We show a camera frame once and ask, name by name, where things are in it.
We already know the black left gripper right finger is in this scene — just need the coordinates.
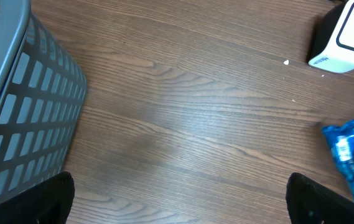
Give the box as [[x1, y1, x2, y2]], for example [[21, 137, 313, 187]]
[[286, 172, 354, 224]]

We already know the grey plastic mesh basket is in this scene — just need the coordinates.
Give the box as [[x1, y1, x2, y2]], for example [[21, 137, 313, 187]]
[[0, 0, 87, 204]]

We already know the white barcode scanner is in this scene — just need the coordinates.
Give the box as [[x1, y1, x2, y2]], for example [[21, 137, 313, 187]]
[[308, 0, 354, 73]]

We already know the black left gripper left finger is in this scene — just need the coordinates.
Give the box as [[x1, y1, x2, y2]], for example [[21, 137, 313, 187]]
[[0, 172, 75, 224]]

